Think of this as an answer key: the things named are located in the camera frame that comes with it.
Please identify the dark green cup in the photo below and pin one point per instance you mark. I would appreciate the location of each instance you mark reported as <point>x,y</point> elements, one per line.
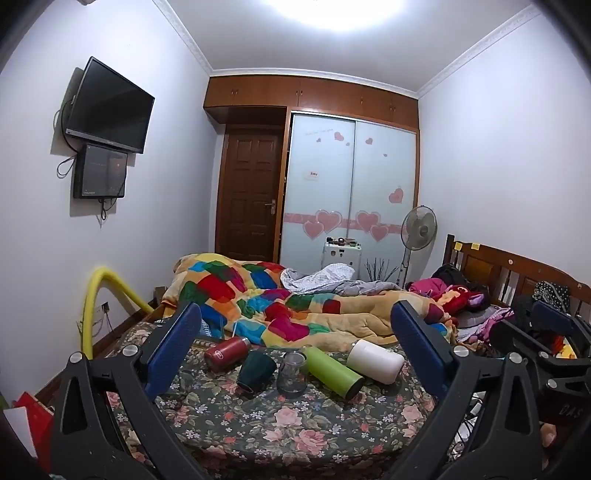
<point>255,371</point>

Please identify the green thermos bottle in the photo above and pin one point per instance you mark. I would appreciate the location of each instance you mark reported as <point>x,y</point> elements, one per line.
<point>328,371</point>

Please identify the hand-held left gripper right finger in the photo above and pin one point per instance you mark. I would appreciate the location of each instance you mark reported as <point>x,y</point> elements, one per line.
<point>419,353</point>

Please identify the wooden wardrobe with glass doors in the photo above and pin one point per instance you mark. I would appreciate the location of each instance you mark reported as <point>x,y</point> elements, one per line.
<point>323,184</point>

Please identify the small black wall monitor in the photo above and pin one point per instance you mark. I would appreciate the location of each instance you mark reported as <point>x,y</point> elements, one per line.
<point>100,171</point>

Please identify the white cylindrical cup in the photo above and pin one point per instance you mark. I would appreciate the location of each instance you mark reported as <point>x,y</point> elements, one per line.
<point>375,362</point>

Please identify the black wall television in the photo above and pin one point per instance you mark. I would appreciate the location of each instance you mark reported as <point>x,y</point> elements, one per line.
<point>108,104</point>

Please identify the red paper bag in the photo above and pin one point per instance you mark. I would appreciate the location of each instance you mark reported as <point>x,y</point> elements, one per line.
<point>37,429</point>

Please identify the black dotted bag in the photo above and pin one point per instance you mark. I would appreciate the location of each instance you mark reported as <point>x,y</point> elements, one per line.
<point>551,290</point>

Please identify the small white cabinet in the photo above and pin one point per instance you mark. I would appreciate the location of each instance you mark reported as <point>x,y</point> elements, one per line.
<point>342,261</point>

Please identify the red plush toy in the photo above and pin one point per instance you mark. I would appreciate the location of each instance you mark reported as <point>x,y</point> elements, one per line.
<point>464,297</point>

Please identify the red thermos bottle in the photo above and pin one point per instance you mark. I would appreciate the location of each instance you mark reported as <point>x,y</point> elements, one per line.
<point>225,353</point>

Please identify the colourful patchwork blanket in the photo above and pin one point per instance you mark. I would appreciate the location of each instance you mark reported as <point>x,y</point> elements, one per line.
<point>286,304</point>

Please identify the black backpack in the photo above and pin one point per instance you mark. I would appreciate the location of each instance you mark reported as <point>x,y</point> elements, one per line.
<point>450,278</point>

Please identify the wall socket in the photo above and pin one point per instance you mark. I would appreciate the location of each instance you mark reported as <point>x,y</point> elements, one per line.
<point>105,307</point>

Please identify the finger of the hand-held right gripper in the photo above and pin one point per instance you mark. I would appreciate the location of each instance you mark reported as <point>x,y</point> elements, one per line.
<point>551,313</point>
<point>517,334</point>

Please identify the grey white bed sheet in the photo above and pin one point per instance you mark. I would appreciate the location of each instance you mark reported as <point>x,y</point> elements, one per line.
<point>323,279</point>

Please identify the ceiling light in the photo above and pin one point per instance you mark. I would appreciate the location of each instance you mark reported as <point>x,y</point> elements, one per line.
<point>337,11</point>

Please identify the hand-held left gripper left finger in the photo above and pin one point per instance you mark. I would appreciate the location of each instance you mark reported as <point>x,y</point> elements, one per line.
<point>171,353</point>

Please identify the yellow foam tube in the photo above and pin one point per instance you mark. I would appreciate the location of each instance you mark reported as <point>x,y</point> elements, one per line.
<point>94,295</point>

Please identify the pink clothes pile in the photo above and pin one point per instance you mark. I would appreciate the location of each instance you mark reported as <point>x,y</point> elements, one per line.
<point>427,287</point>

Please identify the clear glass cup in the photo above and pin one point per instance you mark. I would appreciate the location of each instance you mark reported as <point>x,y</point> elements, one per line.
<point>292,374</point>

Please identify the standing fan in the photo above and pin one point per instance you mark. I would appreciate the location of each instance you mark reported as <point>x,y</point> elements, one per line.
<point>419,228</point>

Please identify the wooden bed headboard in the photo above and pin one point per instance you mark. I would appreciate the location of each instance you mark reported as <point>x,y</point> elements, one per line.
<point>498,267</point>

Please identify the brown wooden door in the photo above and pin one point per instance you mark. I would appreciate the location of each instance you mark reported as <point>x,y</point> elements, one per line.
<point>249,194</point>

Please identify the dried branches bundle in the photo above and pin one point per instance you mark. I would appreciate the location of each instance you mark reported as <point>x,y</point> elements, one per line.
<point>381,272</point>

